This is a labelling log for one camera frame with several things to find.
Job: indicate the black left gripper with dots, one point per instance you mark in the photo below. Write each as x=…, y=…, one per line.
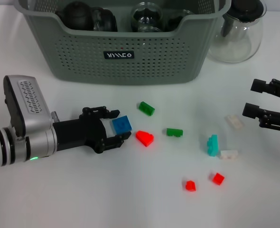
x=83, y=133

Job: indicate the green sloped brick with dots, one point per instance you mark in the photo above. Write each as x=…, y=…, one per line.
x=146, y=108

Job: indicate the glass teapot black lid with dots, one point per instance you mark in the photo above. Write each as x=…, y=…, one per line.
x=235, y=47

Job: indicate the dark clay teapot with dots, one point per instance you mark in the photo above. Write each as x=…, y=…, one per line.
x=77, y=15

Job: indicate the teal brick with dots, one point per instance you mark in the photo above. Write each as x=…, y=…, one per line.
x=212, y=146

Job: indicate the small red square brick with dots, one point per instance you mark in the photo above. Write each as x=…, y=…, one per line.
x=217, y=178

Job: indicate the green notched brick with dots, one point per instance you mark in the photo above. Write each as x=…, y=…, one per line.
x=174, y=132

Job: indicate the orange-red wedge brick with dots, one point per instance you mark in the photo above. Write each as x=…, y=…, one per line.
x=144, y=138

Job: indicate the white two-stud brick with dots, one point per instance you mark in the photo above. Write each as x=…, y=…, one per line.
x=235, y=122

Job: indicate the small red rounded brick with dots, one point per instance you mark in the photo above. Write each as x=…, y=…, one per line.
x=190, y=186

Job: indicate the small silver wrist plug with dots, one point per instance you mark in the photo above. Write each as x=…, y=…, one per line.
x=55, y=116

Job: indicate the grey perforated storage bin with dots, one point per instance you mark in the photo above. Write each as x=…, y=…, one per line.
x=130, y=71

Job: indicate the blue square brick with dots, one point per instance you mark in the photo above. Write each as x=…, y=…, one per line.
x=122, y=124

